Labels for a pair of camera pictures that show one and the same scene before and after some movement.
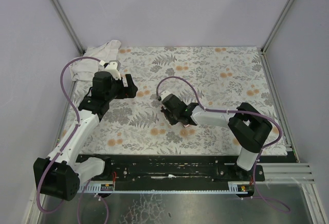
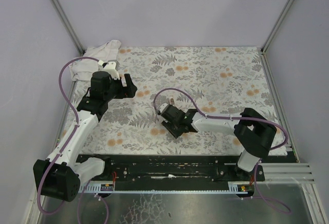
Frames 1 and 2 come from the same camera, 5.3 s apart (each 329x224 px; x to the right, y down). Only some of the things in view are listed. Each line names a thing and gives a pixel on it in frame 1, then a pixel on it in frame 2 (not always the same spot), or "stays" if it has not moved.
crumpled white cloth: [85, 69] stays
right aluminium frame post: [284, 14] stays
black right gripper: [168, 114] → [171, 129]
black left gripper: [127, 88] stays
